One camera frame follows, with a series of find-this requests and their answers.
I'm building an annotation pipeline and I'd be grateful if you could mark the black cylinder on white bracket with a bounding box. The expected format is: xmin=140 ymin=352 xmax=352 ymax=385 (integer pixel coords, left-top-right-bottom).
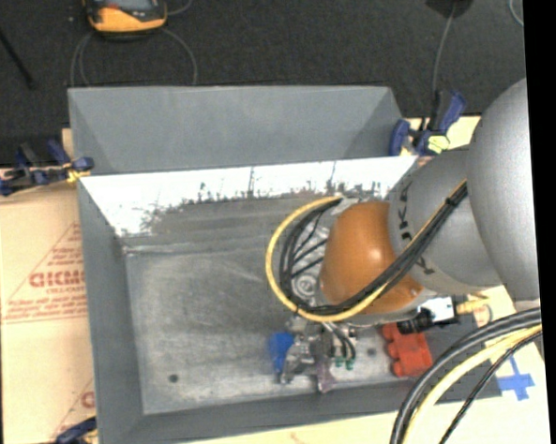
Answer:
xmin=395 ymin=291 xmax=493 ymax=336

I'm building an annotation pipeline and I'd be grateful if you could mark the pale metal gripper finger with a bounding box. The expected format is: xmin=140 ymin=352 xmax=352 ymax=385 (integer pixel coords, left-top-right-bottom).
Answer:
xmin=277 ymin=348 xmax=312 ymax=385
xmin=310 ymin=340 xmax=335 ymax=374

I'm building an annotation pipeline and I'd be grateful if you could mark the grey metal bin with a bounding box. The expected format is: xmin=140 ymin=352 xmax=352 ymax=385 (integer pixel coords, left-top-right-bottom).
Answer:
xmin=66 ymin=62 xmax=503 ymax=444

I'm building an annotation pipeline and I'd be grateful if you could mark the orange-red toy block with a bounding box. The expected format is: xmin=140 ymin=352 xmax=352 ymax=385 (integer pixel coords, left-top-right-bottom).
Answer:
xmin=381 ymin=318 xmax=435 ymax=379

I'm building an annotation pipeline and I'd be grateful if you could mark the brown cardboard board, red print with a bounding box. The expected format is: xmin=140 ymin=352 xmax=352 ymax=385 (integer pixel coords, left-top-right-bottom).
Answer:
xmin=0 ymin=128 xmax=101 ymax=444

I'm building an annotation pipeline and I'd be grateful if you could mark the blue small object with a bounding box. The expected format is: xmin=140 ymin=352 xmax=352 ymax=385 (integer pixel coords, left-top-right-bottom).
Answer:
xmin=267 ymin=331 xmax=298 ymax=374

